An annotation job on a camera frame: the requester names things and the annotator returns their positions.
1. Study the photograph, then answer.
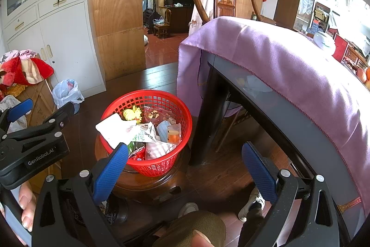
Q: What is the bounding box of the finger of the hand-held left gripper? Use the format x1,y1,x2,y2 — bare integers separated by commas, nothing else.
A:
0,98,34,132
6,103,76,138

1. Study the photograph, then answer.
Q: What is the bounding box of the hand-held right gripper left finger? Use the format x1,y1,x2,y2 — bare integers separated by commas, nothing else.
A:
32,143,129,247

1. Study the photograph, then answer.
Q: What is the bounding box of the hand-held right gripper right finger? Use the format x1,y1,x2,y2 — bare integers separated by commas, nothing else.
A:
241,141,340,247

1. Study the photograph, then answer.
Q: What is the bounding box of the white paper wrapper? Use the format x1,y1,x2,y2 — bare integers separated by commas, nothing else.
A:
95,113,138,149

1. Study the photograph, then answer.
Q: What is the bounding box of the red plastic basket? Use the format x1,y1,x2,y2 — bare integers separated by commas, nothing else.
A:
100,89,193,177

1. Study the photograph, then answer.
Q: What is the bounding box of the white green packet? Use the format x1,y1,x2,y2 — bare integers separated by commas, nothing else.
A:
131,122,158,146

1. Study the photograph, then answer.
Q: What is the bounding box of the yellow wrapper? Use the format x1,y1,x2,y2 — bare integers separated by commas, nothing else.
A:
123,106,143,123

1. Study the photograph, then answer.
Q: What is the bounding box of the blue face mask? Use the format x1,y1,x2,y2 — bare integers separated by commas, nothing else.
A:
156,120,177,143

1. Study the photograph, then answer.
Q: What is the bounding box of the clear snack packet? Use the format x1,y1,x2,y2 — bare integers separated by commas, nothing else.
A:
144,106,167,122

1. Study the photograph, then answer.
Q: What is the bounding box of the person's left hand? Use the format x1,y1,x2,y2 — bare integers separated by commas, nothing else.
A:
18,180,37,233

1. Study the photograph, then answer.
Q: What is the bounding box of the person's right hand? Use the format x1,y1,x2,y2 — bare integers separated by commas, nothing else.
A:
192,230,214,247

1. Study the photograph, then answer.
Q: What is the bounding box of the white cloth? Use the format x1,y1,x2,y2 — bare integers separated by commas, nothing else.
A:
0,95,28,134

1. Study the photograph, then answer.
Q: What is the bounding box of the white sneaker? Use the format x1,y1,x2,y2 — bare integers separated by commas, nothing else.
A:
178,202,200,219
237,186,266,221

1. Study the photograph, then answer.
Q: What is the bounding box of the white plastic bag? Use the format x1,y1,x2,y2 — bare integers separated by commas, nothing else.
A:
52,78,85,115

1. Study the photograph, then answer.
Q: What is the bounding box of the red plush blanket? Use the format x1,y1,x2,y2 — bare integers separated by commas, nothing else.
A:
0,49,55,91

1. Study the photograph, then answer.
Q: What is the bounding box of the round wooden stool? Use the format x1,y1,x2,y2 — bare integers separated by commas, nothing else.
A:
95,134,191,205

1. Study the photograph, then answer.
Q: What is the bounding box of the white glass door cupboard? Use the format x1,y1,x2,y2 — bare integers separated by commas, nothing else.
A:
0,0,106,97

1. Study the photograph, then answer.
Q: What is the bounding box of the person's olive trouser leg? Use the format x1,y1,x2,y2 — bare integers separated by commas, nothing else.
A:
152,211,226,247

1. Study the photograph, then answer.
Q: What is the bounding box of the purple tablecloth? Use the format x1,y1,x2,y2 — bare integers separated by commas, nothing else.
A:
176,16,370,201

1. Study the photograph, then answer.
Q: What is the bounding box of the small wooden chair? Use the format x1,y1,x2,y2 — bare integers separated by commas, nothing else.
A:
153,8,172,39

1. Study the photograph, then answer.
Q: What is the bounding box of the white lidded ceramic bowl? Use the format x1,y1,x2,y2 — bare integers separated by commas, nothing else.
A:
313,31,336,54

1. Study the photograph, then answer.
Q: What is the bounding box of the red box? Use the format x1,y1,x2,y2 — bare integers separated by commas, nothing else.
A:
332,33,350,62

